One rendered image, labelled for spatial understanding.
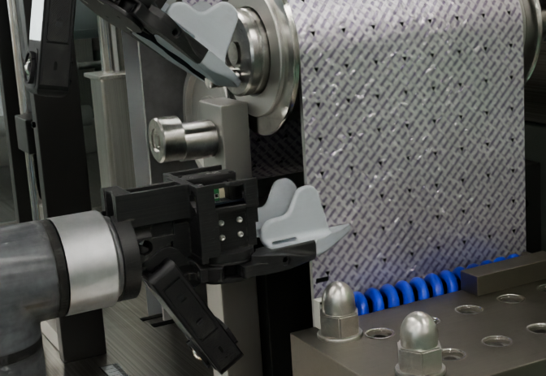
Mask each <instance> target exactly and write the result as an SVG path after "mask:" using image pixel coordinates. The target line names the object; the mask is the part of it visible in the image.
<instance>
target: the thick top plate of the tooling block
mask: <svg viewBox="0 0 546 376"><path fill-rule="evenodd" d="M414 311H422V312H424V313H427V314H428V315H430V316H431V317H432V319H433V320H434V322H435V324H436V328H437V332H438V340H439V341H440V346H441V351H442V363H443V364H444V365H445V367H446V373H445V375H444V376H546V279H542V280H539V281H535V282H532V283H526V284H523V285H519V286H517V287H511V288H507V289H504V290H500V291H497V292H491V293H488V294H485V295H481V296H476V295H473V294H471V293H469V292H466V291H463V290H460V291H456V292H450V293H447V294H443V295H440V296H434V297H431V298H427V299H424V300H418V301H415V302H411V303H408V304H404V305H398V306H395V307H391V308H388V309H382V310H379V311H375V312H372V313H366V314H363V315H360V316H358V325H359V327H360V328H361V329H362V330H363V337H361V338H360V339H359V340H357V341H354V342H352V343H347V344H330V343H325V342H323V341H321V340H319V339H318V336H317V333H318V331H319V328H317V327H311V328H308V329H304V330H301V331H295V332H292V333H290V340H291V353H292V376H397V375H396V374H395V366H396V364H397V363H398V347H397V342H399V340H401V337H400V332H401V324H402V322H403V321H404V319H405V317H406V316H407V315H409V314H410V313H412V312H414Z"/></svg>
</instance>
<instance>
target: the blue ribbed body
mask: <svg viewBox="0 0 546 376"><path fill-rule="evenodd" d="M513 257H520V256H519V255H518V254H516V253H514V254H510V255H509V256H508V257H507V258H504V257H497V258H496V259H495V260H494V261H490V260H485V261H482V262H481V263H480V265H478V264H476V263H471V264H469V265H468V266H467V267H466V269H469V268H473V267H476V266H482V265H486V264H489V263H493V262H497V261H503V260H506V259H510V258H513ZM461 270H465V268H464V267H462V266H459V267H456V268H454V270H453V271H452V272H451V271H449V270H442V271H441V272H440V273H439V274H438V275H436V274H433V273H430V274H427V275H426V276H425V278H424V279H422V278H420V277H413V278H412V279H411V280H410V281H409V283H408V282H406V281H405V280H401V281H398V282H397V283H396V285H395V287H393V286H392V285H391V284H388V283H387V284H384V285H383V286H382V287H381V288H380V289H379V290H378V289H376V288H374V287H370V288H368V289H367V290H366V292H365V294H364V295H363V293H361V292H359V291H355V292H353V294H354V296H355V306H356V308H357V311H358V316H360V315H363V314H366V313H372V312H375V311H379V310H382V309H388V308H391V307H395V306H398V305H404V304H408V303H411V302H415V301H418V300H424V299H427V298H431V297H434V296H440V295H443V294H447V293H450V292H456V291H460V290H461Z"/></svg>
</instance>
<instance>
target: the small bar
mask: <svg viewBox="0 0 546 376"><path fill-rule="evenodd" d="M542 279H546V252H545V251H540V252H536V253H530V254H527V255H523V256H520V257H513V258H510V259H506V260H503V261H497V262H493V263H489V264H486V265H482V266H476V267H473V268H469V269H465V270H461V290H463V291H466V292H469V293H471V294H473V295H476V296H481V295H485V294H488V293H491V292H497V291H500V290H504V289H507V288H511V287H517V286H519V285H523V284H526V283H532V282H535V281H539V280H542Z"/></svg>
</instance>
